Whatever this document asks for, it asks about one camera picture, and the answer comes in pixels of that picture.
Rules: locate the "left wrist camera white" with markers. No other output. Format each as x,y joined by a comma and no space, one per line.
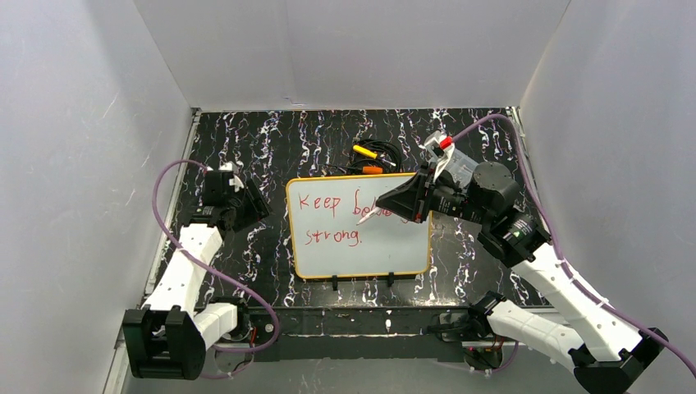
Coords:
230,176

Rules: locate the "white marker pen red ends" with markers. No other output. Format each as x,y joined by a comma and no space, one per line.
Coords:
371,214

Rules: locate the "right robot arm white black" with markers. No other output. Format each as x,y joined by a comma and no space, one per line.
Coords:
604,352

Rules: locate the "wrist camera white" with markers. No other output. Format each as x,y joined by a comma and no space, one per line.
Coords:
230,176
439,138

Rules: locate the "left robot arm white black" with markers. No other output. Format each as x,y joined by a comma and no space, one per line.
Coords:
168,337

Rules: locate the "yellow handled tool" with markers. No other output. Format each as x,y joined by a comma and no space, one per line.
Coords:
360,150

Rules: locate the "whiteboard with yellow frame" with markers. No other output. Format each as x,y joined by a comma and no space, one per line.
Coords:
326,242

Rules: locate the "clear plastic screw box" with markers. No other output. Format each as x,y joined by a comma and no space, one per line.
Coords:
452,165

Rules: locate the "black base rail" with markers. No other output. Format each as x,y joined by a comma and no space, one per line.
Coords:
362,333

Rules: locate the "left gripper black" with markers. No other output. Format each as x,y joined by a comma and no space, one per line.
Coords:
253,203

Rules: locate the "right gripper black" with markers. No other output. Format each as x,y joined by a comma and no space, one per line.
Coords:
426,194

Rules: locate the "orange handled tool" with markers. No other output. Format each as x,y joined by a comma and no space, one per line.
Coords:
372,170

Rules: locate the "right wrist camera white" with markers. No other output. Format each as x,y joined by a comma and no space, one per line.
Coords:
439,138

